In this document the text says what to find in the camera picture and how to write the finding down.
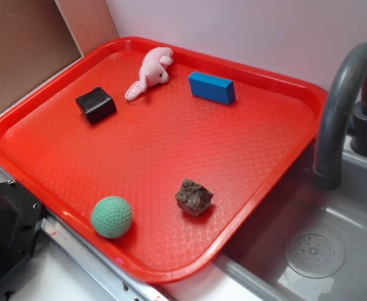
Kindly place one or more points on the brown rough rock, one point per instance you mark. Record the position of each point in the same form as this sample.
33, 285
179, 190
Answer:
193, 198

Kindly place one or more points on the red plastic tray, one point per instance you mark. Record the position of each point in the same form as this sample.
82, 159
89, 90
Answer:
144, 151

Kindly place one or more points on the blue rectangular block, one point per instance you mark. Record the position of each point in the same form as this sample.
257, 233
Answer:
212, 88

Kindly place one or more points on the pink plush bunny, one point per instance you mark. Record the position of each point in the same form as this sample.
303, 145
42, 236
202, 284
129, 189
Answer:
153, 71

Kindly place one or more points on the black cube block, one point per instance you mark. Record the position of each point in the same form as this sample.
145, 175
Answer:
96, 105

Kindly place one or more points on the green golf ball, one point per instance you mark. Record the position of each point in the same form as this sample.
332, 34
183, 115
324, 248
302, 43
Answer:
112, 217

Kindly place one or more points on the grey toy sink basin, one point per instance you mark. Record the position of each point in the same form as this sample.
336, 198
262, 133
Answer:
254, 256

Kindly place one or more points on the round sink drain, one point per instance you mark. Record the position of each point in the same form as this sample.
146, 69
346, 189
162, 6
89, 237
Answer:
314, 253

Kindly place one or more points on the grey curved faucet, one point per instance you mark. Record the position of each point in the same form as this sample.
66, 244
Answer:
345, 113

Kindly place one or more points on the brown cardboard panel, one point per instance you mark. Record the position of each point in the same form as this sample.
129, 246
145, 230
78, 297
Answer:
38, 39

